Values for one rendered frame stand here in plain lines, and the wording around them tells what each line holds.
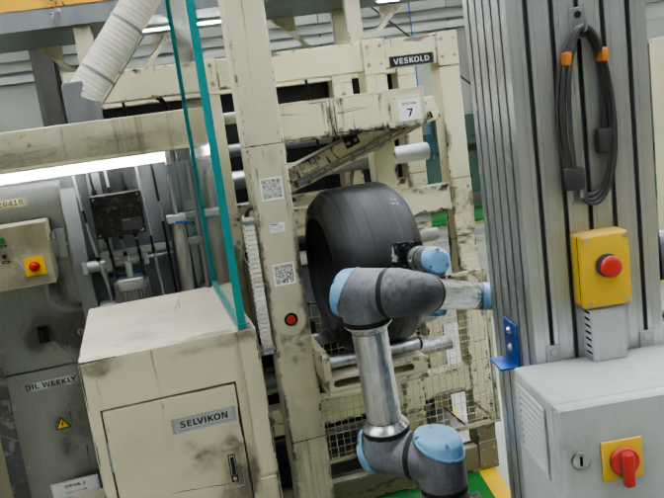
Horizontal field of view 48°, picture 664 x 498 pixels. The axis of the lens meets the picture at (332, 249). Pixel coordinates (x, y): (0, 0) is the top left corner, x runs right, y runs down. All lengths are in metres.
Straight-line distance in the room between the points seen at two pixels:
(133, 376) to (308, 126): 1.33
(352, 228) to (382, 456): 0.82
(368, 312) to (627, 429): 0.67
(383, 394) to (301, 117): 1.26
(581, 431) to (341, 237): 1.31
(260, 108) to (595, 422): 1.57
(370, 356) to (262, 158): 0.92
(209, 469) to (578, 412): 0.92
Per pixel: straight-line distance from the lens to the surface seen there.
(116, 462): 1.82
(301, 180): 2.89
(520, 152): 1.35
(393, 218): 2.44
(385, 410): 1.84
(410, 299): 1.68
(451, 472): 1.84
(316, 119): 2.76
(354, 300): 1.72
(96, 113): 2.71
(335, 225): 2.42
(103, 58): 2.71
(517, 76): 1.35
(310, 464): 2.74
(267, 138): 2.46
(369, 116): 2.82
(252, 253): 2.49
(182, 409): 1.78
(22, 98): 12.18
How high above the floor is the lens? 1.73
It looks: 10 degrees down
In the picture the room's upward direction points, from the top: 8 degrees counter-clockwise
